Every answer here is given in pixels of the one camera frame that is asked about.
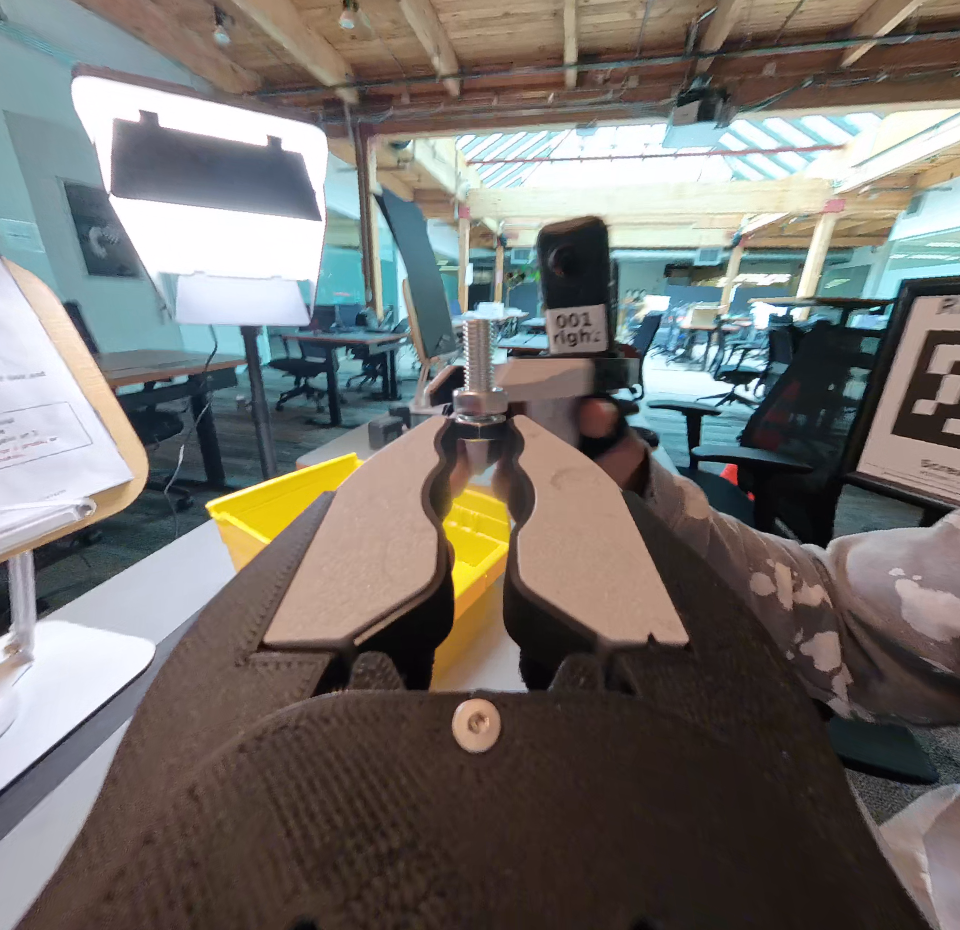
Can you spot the small black box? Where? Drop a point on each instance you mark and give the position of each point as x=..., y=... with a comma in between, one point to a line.
x=386, y=431

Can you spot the wooden board stand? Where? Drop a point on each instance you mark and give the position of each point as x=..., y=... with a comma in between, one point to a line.
x=410, y=322

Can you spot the steel hex bolt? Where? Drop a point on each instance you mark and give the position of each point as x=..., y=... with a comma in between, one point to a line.
x=478, y=352

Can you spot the black light stand pole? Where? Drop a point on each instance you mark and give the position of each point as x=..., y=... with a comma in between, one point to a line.
x=259, y=397

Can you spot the ceiling projector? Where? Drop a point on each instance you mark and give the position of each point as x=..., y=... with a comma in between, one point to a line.
x=697, y=116

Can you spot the framed marker poster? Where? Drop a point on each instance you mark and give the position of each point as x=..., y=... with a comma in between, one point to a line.
x=892, y=465

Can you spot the studio light panel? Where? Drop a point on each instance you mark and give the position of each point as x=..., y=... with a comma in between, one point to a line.
x=225, y=240

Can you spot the person's torso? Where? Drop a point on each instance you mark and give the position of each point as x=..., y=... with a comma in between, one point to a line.
x=930, y=855

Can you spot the orange cone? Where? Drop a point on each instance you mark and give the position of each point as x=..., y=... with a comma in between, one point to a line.
x=735, y=474

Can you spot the yellow plastic bin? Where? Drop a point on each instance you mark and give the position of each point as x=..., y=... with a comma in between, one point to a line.
x=255, y=510

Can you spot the person's right hand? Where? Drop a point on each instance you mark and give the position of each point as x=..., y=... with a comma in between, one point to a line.
x=615, y=457

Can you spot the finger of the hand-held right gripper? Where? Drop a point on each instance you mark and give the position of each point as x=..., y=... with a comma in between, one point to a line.
x=446, y=390
x=547, y=386

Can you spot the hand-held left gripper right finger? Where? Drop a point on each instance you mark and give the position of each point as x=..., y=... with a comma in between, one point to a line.
x=592, y=562

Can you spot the black flag panel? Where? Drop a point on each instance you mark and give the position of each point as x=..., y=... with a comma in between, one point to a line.
x=416, y=270

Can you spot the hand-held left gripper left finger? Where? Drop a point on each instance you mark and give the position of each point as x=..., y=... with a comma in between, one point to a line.
x=360, y=555

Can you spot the black office chair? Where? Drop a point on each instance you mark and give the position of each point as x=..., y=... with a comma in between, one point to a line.
x=300, y=367
x=810, y=412

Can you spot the printed instruction sheet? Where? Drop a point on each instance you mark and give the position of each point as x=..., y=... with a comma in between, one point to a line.
x=45, y=420

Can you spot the dark wall picture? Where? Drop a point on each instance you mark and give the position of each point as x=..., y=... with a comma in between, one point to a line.
x=101, y=232

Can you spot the person's right forearm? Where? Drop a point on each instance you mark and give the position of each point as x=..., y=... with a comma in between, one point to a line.
x=750, y=562

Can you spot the grey desk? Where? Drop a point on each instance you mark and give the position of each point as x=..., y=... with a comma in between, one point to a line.
x=330, y=450

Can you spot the steel hex nut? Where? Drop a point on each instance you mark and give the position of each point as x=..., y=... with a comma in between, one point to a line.
x=480, y=403

